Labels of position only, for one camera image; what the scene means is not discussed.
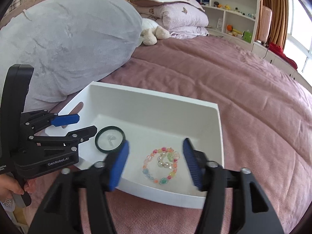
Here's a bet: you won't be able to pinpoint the dark green bangle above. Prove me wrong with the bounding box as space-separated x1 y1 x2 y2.
95 126 126 154

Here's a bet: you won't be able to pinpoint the white window seat cabinets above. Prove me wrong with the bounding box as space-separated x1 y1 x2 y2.
252 42 311 92

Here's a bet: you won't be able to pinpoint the white plush toy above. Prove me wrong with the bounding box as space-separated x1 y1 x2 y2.
140 18 170 46

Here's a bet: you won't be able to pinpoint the pearl cluster earring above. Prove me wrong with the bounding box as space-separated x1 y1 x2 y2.
157 152 173 168

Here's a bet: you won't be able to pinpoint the grey pillow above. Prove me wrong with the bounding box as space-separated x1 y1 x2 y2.
1 0 142 112

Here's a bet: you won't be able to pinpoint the white storage box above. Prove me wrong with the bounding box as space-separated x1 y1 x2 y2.
45 82 224 209

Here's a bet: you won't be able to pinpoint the silver charm earring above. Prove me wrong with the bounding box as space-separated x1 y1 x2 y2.
107 134 116 146

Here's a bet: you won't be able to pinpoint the red cloth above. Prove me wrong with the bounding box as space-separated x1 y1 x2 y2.
268 42 298 70

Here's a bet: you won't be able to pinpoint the folded lilac quilt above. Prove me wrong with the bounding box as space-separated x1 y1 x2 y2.
136 3 209 39

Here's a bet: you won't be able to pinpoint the left brown curtain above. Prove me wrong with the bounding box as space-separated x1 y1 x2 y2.
256 0 289 50

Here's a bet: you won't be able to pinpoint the pastel beaded bracelet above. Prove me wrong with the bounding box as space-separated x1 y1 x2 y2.
142 146 180 185

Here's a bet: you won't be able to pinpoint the white display shelf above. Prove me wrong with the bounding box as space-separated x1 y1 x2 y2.
196 0 260 51

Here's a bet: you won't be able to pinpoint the window frame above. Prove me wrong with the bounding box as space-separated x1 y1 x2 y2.
284 0 312 82

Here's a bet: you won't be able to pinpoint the pink suitcase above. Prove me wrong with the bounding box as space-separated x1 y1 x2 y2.
258 6 272 43

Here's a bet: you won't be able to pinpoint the person's left hand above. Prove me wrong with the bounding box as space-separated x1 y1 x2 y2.
0 174 36 202

